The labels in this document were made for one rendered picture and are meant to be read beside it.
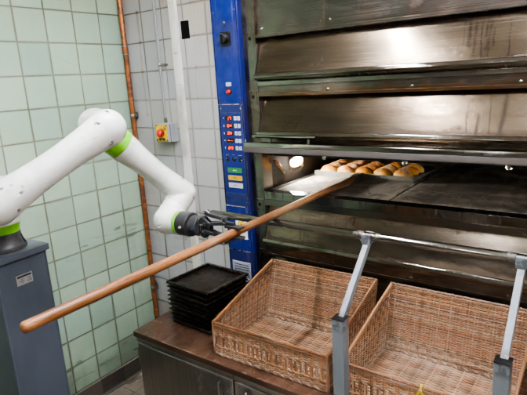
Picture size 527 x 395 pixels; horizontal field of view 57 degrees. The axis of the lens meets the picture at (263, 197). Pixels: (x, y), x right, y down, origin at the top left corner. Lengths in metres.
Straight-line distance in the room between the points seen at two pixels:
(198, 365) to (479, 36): 1.70
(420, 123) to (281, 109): 0.65
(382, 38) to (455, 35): 0.27
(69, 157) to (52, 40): 1.14
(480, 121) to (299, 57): 0.79
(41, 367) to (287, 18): 1.68
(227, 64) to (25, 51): 0.94
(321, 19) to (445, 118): 0.65
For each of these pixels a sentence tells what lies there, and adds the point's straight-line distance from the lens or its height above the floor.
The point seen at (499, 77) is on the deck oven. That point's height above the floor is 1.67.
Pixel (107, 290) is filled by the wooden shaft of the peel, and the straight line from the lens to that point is 1.37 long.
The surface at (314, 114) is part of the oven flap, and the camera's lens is 2.17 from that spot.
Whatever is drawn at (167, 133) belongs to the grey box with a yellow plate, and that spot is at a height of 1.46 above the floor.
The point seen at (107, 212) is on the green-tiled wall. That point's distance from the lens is 2.86.
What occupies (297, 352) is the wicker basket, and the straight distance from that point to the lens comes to 1.92.
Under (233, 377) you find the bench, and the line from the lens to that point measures 2.13.
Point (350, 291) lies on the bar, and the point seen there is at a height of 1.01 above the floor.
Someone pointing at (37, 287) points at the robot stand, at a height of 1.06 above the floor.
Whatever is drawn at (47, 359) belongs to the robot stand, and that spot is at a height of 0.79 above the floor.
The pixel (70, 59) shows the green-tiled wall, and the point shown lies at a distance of 2.73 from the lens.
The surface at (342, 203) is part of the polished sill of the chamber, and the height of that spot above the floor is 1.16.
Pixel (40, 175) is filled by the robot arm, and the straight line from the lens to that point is 1.64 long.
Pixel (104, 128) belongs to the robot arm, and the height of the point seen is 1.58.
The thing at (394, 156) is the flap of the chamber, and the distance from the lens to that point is 1.86.
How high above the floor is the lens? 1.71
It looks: 14 degrees down
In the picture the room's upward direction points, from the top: 3 degrees counter-clockwise
